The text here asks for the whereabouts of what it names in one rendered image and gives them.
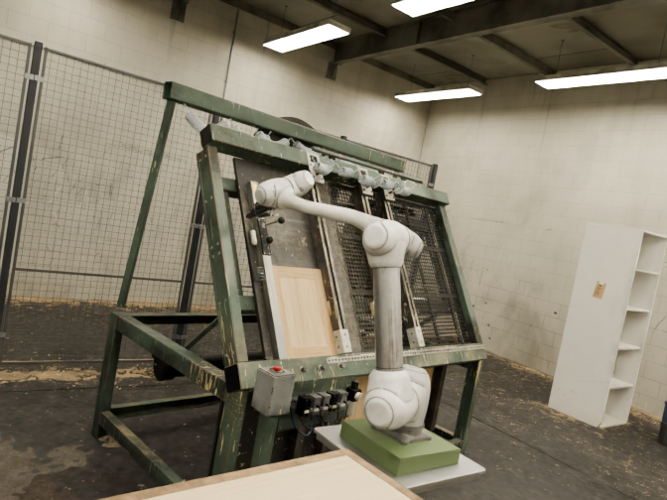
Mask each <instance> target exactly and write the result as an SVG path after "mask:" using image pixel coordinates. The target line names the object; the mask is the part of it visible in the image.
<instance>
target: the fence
mask: <svg viewBox="0 0 667 500"><path fill-rule="evenodd" d="M252 183H254V184H257V186H258V183H257V182H253V181H250V182H248V183H247V184H246V187H247V193H248V199H249V206H250V212H251V210H252V209H253V208H254V207H255V205H254V203H255V197H254V194H255V191H253V185H252ZM257 218H259V217H253V218H252V224H253V230H255V232H256V239H257V245H256V249H257V255H258V262H259V267H263V270H264V276H265V281H263V282H262V287H263V293H264V299H265V305H266V311H267V317H268V323H269V329H270V335H271V342H272V348H273V354H274V360H276V359H288V358H287V352H286V346H285V340H284V334H283V328H282V322H281V317H280V311H279V305H278V299H277V293H276V287H275V281H274V275H273V270H272V264H271V258H270V256H268V255H263V254H262V248H261V242H260V235H259V229H258V223H257Z"/></svg>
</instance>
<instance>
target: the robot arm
mask: <svg viewBox="0 0 667 500"><path fill-rule="evenodd" d="M314 183H315V182H314V178H313V176H312V175H311V174H310V173H309V172H308V171H299V172H295V173H294V174H290V175H288V176H286V177H284V178H281V179H272V180H268V181H266V182H263V183H262V184H260V185H259V186H258V187H257V188H256V191H255V199H256V202H255V203H254V205H255V207H254V208H253V209H252V210H251V212H249V213H248V214H246V218H250V219H251V218H253V217H259V218H262V217H266V216H273V215H274V214H272V213H273V210H275V208H279V209H285V208H291V209H294V210H296V211H300V212H303V213H306V214H311V215H315V216H319V217H324V218H328V219H332V220H337V221H341V222H345V223H348V224H351V225H353V226H356V227H357V228H359V229H361V230H362V231H363V234H362V244H363V247H364V249H365V252H366V256H367V260H368V264H369V266H370V267H371V268H373V295H374V330H375V365H376V369H373V371H372V372H371V373H370V374H369V377H368V384H367V390H366V395H365V398H364V401H363V412H364V415H365V417H366V419H367V421H368V422H369V423H370V424H371V427H372V428H373V429H375V430H377V431H380V432H381V433H383V434H385V435H387V436H388V437H390V438H393V439H394V440H396V441H398V442H399V443H400V444H402V445H408V444H410V443H414V442H419V441H424V440H432V436H431V435H429V434H427V433H425V432H423V428H424V426H425V424H424V420H425V417H426V413H427V409H428V404H429V399H430V391H431V384H430V379H429V376H428V374H427V372H426V371H425V369H423V368H420V367H417V366H414V365H409V364H404V365H403V347H402V316H401V286H400V267H401V266H402V265H403V262H404V258H411V259H413V258H416V257H418V256H419V255H420V253H421V251H422V249H423V246H424V244H423V241H422V240H421V238H420V237H419V236H418V235H417V234H416V233H414V232H413V231H411V230H410V229H408V228H407V227H405V226H404V225H402V224H400V223H399V222H396V221H393V220H388V219H382V218H378V217H375V216H372V215H369V214H366V213H363V212H360V211H357V210H353V209H349V208H345V207H340V206H335V205H329V204H324V203H319V202H313V201H309V200H305V199H302V198H300V197H301V196H303V195H304V194H306V193H307V192H308V191H309V190H310V189H311V188H312V187H313V185H314ZM267 210H270V211H269V212H266V213H263V212H265V211H267Z"/></svg>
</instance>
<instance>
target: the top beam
mask: <svg viewBox="0 0 667 500"><path fill-rule="evenodd" d="M200 141H201V146H202V148H203V149H204V148H205V146H206V145H208V144H211V145H214V146H217V147H216V148H217V152H218V153H221V154H225V155H229V156H233V157H237V158H241V159H245V160H249V161H253V162H257V163H261V164H265V165H268V166H272V167H276V168H280V169H284V170H288V171H292V172H299V171H308V172H309V171H310V169H309V164H308V160H307V155H306V151H303V150H300V149H296V148H293V147H290V146H286V145H283V144H280V143H276V142H273V141H270V140H266V139H263V138H260V137H256V136H253V135H249V134H246V133H243V132H239V131H236V130H233V129H229V128H226V127H223V126H219V125H216V124H213V123H209V124H207V125H206V126H205V127H204V128H203V129H202V130H201V131H200ZM319 158H320V163H322V164H327V163H328V161H329V160H331V159H329V158H327V157H323V156H320V155H319ZM333 163H336V164H338V166H339V167H340V168H341V167H346V168H350V169H353V171H356V170H357V167H356V166H353V165H350V164H347V163H343V162H340V161H337V160H333ZM338 170H339V168H338V167H337V165H334V166H333V169H332V171H331V172H330V173H329V174H328V175H326V176H323V178H324V180H327V181H331V182H335V183H339V184H343V185H347V186H351V187H356V186H358V185H360V183H359V182H358V179H359V176H358V172H355V173H353V177H352V178H350V179H345V178H342V177H341V176H339V175H338ZM367 171H368V175H369V176H370V177H373V178H374V179H375V178H376V177H377V176H378V175H379V173H376V172H373V171H370V170H367ZM389 179H390V181H392V182H393V183H395V182H398V183H399V185H400V182H402V180H399V179H396V178H393V177H389ZM376 180H377V178H376V179H375V181H376ZM404 182H405V181H404ZM398 183H395V184H394V188H393V189H392V190H393V194H394V196H395V197H397V198H401V199H405V200H409V201H413V202H417V203H420V204H424V205H428V206H431V207H436V206H438V205H442V206H447V205H449V204H450V202H449V199H448V195H447V194H446V193H445V192H442V191H439V190H435V189H432V188H429V187H423V186H419V185H416V184H413V183H409V182H405V183H404V184H406V185H404V187H405V188H406V187H408V188H412V187H414V188H412V193H411V194H410V195H409V196H402V195H400V194H399V193H398V194H395V193H394V190H395V189H396V188H398V187H399V186H398ZM371 188H372V191H373V192H380V191H382V190H383V188H381V187H377V188H373V186H372V187H371Z"/></svg>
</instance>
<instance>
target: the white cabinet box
mask: <svg viewBox="0 0 667 500"><path fill-rule="evenodd" d="M666 246H667V237H666V236H663V235H660V234H657V233H653V232H650V231H647V230H643V229H635V228H627V227H619V226H611V225H602V224H594V223H587V228H586V232H585V237H584V242H583V246H582V251H581V256H580V260H579V265H578V270H577V275H576V279H575V284H574V288H573V292H572V297H571V302H570V306H569V311H568V316H567V320H566V325H565V330H564V334H563V339H562V344H561V348H560V353H559V358H558V362H557V367H556V372H555V376H554V381H553V386H552V390H551V395H550V400H549V404H548V407H550V408H552V409H554V410H557V411H559V412H561V413H564V414H566V415H568V416H571V417H573V418H575V419H578V420H580V421H582V422H585V423H587V424H589V425H592V426H594V427H596V428H600V429H603V428H608V427H613V426H618V425H624V424H626V422H627V420H628V415H629V411H630V406H631V402H632V397H633V393H634V388H635V384H636V380H637V375H638V371H639V366H640V362H641V357H642V353H643V348H644V344H645V339H646V335H647V330H648V326H649V322H650V318H651V313H652V309H653V304H654V300H655V295H656V291H657V287H658V282H659V278H660V273H661V269H662V264H663V260H664V255H665V251H666Z"/></svg>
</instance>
